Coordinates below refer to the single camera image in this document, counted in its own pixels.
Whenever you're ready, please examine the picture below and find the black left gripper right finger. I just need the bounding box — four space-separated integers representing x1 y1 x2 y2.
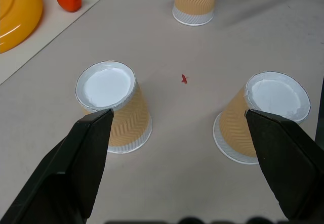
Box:
245 109 324 221

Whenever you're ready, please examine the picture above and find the brown ribbed paper cup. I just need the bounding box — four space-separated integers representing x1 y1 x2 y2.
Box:
75 60 153 155
213 71 311 165
172 0 218 27

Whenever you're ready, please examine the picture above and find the yellow plate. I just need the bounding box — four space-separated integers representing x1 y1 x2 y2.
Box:
0 0 44 55

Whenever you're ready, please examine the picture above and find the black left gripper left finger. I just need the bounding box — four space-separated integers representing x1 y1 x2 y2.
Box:
0 108 114 224

